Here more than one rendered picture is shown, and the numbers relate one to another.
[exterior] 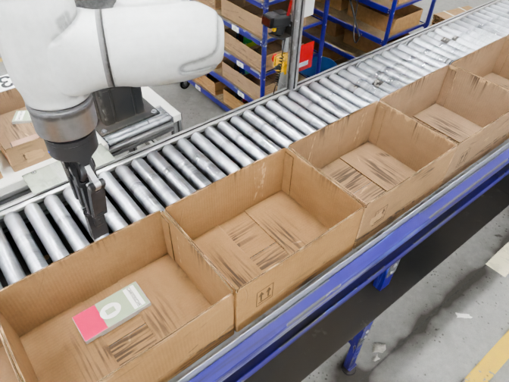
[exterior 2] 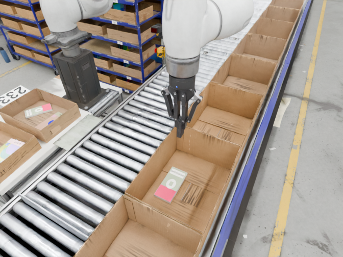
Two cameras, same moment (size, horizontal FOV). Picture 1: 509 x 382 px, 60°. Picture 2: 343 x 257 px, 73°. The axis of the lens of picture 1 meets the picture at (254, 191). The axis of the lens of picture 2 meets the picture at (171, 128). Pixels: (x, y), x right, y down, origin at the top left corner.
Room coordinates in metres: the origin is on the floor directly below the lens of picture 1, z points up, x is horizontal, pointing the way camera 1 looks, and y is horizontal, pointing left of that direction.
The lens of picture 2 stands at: (0.01, 0.53, 1.74)
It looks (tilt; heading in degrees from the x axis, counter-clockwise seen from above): 43 degrees down; 338
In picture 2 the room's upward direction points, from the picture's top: straight up
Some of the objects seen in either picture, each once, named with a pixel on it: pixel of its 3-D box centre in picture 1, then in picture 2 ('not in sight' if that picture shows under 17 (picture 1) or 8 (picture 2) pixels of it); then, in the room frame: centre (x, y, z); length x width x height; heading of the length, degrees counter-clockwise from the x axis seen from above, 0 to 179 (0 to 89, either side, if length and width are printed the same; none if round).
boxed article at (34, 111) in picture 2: (35, 116); (38, 110); (1.46, 0.89, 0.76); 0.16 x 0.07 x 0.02; 99
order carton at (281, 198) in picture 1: (263, 230); (220, 122); (0.73, -0.03, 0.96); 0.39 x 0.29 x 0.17; 130
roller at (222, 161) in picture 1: (231, 169); (165, 107); (1.23, 0.09, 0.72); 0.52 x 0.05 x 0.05; 40
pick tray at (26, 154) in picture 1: (31, 121); (41, 113); (1.38, 0.87, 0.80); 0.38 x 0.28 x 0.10; 40
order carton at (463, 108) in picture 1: (444, 120); (257, 57); (1.23, -0.63, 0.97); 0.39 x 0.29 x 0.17; 130
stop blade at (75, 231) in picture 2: not in sight; (57, 220); (0.62, 0.81, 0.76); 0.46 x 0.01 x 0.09; 40
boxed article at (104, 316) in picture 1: (112, 311); (171, 184); (0.53, 0.32, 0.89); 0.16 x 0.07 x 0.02; 130
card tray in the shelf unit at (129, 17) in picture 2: not in sight; (128, 10); (2.51, -0.01, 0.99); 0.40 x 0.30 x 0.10; 37
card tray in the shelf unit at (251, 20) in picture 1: (263, 10); (130, 31); (2.51, -0.02, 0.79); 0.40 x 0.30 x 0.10; 41
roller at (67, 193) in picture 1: (99, 234); (119, 158); (0.89, 0.49, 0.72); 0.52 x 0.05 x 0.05; 40
